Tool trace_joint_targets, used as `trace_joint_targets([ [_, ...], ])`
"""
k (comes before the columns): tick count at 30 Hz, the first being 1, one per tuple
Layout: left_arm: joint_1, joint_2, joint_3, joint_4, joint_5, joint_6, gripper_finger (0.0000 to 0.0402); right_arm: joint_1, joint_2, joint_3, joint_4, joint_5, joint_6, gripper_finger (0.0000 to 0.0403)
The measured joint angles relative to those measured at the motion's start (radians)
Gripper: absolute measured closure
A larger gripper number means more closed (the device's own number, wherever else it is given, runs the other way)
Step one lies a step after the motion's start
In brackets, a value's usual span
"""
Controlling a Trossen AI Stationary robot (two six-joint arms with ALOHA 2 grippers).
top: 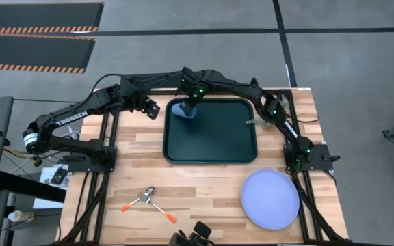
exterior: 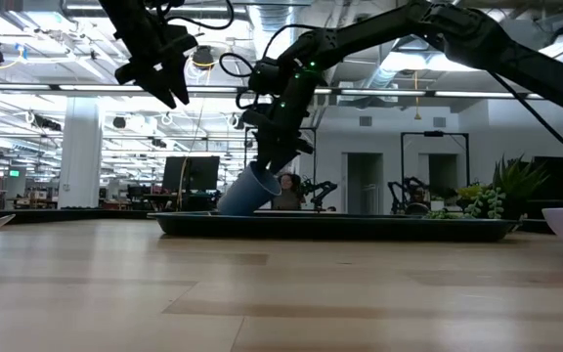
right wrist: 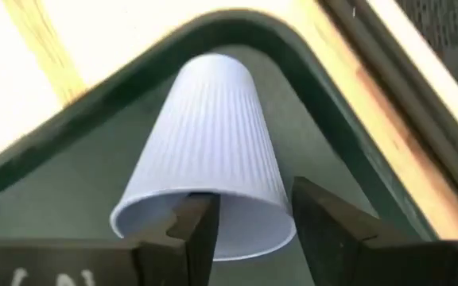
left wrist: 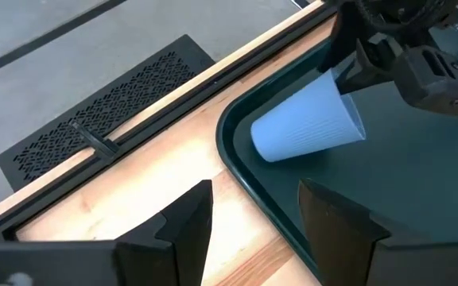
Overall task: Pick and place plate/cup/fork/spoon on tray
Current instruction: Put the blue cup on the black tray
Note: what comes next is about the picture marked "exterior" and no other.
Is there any beaded green succulent plant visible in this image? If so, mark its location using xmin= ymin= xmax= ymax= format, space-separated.
xmin=462 ymin=187 xmax=507 ymax=220

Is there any black background robot station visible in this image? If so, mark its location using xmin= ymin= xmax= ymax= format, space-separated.
xmin=387 ymin=176 xmax=433 ymax=216

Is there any black metal frame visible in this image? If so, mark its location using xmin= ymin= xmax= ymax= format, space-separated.
xmin=400 ymin=130 xmax=471 ymax=202

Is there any black cabinet box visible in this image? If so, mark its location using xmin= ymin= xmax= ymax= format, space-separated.
xmin=531 ymin=155 xmax=563 ymax=201

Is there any white building pillar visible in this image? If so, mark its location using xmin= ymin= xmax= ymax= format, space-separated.
xmin=57 ymin=95 xmax=105 ymax=210

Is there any yellow-green small plant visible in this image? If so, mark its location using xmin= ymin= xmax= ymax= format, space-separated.
xmin=455 ymin=182 xmax=489 ymax=201

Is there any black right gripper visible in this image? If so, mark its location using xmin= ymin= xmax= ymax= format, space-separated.
xmin=239 ymin=90 xmax=315 ymax=176

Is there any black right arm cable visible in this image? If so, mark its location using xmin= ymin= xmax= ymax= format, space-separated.
xmin=487 ymin=71 xmax=563 ymax=170

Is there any blue plastic cup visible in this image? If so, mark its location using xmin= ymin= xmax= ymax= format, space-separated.
xmin=216 ymin=160 xmax=283 ymax=217

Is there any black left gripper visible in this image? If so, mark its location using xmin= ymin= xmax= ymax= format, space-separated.
xmin=113 ymin=23 xmax=199 ymax=110

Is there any black looped gripper cable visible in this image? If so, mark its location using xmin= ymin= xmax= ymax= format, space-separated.
xmin=218 ymin=22 xmax=318 ymax=111

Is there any person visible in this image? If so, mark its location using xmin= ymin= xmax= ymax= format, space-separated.
xmin=271 ymin=172 xmax=308 ymax=212

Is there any dark green plastic tray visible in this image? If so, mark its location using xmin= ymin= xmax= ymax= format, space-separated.
xmin=147 ymin=210 xmax=523 ymax=243

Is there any black computer monitor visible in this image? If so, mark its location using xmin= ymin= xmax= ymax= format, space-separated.
xmin=161 ymin=155 xmax=221 ymax=194

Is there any spiky green succulent plant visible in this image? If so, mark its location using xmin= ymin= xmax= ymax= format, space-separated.
xmin=490 ymin=154 xmax=550 ymax=220

